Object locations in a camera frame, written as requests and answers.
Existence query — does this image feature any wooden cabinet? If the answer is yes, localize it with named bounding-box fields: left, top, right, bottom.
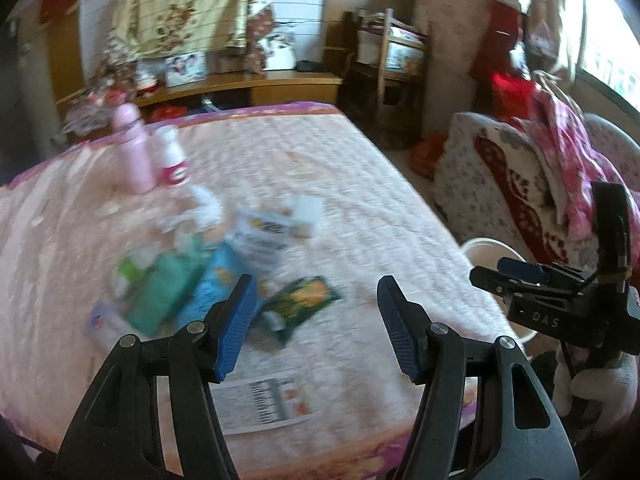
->
left=55, top=71, right=343, bottom=126

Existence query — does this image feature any white printed leaflet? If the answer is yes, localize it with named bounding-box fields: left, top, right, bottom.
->
left=210, top=374, right=313, bottom=436

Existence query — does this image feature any red hanging garment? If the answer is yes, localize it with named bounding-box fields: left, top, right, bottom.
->
left=470, top=0, right=536, bottom=81

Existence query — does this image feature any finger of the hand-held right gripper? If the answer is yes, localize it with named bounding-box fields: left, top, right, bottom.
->
left=470, top=266, right=586, bottom=307
left=497, top=256, right=598, bottom=286

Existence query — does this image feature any white tissue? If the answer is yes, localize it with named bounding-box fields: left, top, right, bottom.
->
left=159, top=185, right=223, bottom=235

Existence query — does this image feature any white bag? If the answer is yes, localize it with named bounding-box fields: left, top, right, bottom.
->
left=262, top=35, right=296, bottom=71

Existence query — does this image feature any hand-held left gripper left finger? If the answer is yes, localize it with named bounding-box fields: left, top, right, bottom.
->
left=52, top=274, right=258, bottom=480

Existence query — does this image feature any white plastic bucket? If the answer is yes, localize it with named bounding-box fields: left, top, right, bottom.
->
left=460, top=237, right=538, bottom=343

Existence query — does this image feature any dark green yellow packet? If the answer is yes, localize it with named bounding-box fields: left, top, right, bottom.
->
left=260, top=276, right=343, bottom=348

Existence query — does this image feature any yellow floral hanging cloth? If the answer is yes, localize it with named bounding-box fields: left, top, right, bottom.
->
left=111, top=0, right=273, bottom=58

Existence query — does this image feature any wooden chair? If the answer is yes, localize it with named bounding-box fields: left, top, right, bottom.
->
left=342, top=7, right=432, bottom=148

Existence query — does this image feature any small white paper piece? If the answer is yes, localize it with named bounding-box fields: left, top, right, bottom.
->
left=290, top=195, right=323, bottom=238

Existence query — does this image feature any white snack packet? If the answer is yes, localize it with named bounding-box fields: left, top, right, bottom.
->
left=227, top=207, right=293, bottom=273

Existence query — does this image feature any white bottle pink label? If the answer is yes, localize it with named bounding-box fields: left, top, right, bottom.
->
left=150, top=126, right=192, bottom=188

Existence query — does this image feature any blue snack packet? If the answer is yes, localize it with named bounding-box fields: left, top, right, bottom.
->
left=177, top=242, right=258, bottom=328

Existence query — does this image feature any pink plastic bottle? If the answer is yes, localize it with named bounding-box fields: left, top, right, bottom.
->
left=111, top=102, right=157, bottom=195

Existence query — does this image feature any armchair with floral cover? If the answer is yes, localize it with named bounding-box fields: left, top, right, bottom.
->
left=432, top=111, right=640, bottom=273

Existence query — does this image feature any window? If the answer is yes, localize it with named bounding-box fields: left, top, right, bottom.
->
left=570, top=0, right=640, bottom=111

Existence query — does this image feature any red bag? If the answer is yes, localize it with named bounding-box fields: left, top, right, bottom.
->
left=490, top=72, right=538, bottom=121

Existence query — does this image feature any clear plastic wrapped bundle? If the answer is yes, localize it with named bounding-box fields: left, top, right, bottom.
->
left=62, top=87, right=123, bottom=136

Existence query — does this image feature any red item on floor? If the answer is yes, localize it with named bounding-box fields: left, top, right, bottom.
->
left=410, top=132, right=447, bottom=176

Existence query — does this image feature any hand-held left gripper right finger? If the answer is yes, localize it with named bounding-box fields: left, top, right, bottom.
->
left=376, top=275, right=581, bottom=480

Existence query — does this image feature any framed photo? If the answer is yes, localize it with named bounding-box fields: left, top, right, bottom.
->
left=165, top=51, right=207, bottom=87

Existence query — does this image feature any clear plastic packet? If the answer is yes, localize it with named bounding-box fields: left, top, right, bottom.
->
left=85, top=300, right=148, bottom=348

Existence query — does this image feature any pink floral cloth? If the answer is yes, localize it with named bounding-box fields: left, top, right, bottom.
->
left=530, top=87, right=623, bottom=246

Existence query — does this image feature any person's right hand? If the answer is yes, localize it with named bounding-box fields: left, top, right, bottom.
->
left=552, top=344, right=638, bottom=443

